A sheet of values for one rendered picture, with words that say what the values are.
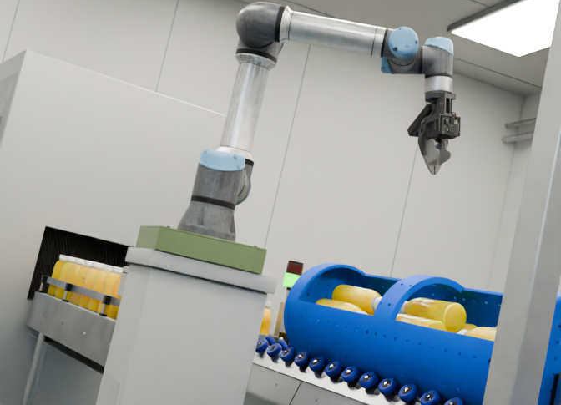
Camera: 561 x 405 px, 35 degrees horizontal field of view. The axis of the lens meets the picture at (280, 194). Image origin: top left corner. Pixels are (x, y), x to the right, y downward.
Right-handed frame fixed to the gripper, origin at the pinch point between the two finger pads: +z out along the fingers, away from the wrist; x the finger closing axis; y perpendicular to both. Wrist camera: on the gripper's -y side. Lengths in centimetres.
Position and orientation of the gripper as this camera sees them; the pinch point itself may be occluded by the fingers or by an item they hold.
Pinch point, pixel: (432, 170)
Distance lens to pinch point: 239.1
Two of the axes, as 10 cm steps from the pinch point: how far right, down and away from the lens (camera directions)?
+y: 4.7, -1.0, -8.8
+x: 8.8, 1.0, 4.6
